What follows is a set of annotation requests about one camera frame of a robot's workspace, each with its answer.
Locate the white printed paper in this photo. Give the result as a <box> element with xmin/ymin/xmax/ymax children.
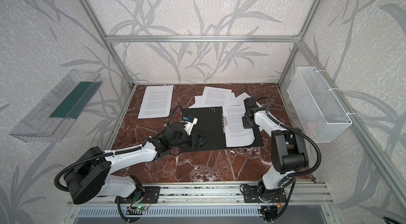
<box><xmin>231</xmin><ymin>93</ymin><xmax>261</xmax><ymax>108</ymax></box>
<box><xmin>222</xmin><ymin>106</ymin><xmax>255</xmax><ymax>148</ymax></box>
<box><xmin>138</xmin><ymin>85</ymin><xmax>174</xmax><ymax>119</ymax></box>
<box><xmin>200</xmin><ymin>86</ymin><xmax>232</xmax><ymax>107</ymax></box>

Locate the clear plastic wall tray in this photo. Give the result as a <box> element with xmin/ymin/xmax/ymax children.
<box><xmin>10</xmin><ymin>69</ymin><xmax>103</xmax><ymax>143</ymax></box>

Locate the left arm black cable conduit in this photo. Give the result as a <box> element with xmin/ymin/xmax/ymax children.
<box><xmin>53</xmin><ymin>106</ymin><xmax>185</xmax><ymax>193</ymax></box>

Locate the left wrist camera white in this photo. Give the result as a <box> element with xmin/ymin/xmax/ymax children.
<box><xmin>182</xmin><ymin>116</ymin><xmax>198</xmax><ymax>135</ymax></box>

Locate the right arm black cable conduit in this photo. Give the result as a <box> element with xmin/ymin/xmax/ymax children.
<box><xmin>253</xmin><ymin>97</ymin><xmax>322</xmax><ymax>180</ymax></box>

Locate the white paper under centre stack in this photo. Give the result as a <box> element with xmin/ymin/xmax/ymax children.
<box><xmin>189</xmin><ymin>93</ymin><xmax>235</xmax><ymax>108</ymax></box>

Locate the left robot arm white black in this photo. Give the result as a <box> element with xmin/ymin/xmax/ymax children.
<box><xmin>54</xmin><ymin>122</ymin><xmax>209</xmax><ymax>205</ymax></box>

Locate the right electronics board with wires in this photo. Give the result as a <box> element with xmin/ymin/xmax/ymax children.
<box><xmin>259</xmin><ymin>179</ymin><xmax>296</xmax><ymax>223</ymax></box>

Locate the blue and black file folder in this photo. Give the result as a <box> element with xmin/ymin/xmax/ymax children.
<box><xmin>180</xmin><ymin>107</ymin><xmax>264</xmax><ymax>152</ymax></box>

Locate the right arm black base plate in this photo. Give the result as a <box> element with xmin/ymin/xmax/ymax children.
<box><xmin>240</xmin><ymin>183</ymin><xmax>287</xmax><ymax>204</ymax></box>

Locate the electronics board with wires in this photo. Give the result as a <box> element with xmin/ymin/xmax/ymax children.
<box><xmin>115</xmin><ymin>194</ymin><xmax>152</xmax><ymax>224</ymax></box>
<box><xmin>259</xmin><ymin>179</ymin><xmax>296</xmax><ymax>223</ymax></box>

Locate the left electronics board with wires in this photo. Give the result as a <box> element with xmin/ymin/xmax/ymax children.
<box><xmin>115</xmin><ymin>194</ymin><xmax>152</xmax><ymax>224</ymax></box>

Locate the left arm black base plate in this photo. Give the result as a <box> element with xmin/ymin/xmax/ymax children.
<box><xmin>115</xmin><ymin>186</ymin><xmax>161</xmax><ymax>204</ymax></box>

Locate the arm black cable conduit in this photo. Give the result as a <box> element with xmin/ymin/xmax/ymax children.
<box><xmin>53</xmin><ymin>106</ymin><xmax>185</xmax><ymax>193</ymax></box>
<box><xmin>253</xmin><ymin>97</ymin><xmax>322</xmax><ymax>180</ymax></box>

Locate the white wire mesh basket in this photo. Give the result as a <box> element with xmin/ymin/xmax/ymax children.
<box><xmin>288</xmin><ymin>67</ymin><xmax>352</xmax><ymax>143</ymax></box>

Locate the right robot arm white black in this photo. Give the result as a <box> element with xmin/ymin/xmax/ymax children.
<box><xmin>242</xmin><ymin>97</ymin><xmax>308</xmax><ymax>191</ymax></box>

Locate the aluminium front rail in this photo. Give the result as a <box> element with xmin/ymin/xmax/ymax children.
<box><xmin>64</xmin><ymin>182</ymin><xmax>334</xmax><ymax>207</ymax></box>

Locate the aluminium cage frame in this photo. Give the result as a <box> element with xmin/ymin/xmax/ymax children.
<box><xmin>78</xmin><ymin>0</ymin><xmax>406</xmax><ymax>206</ymax></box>

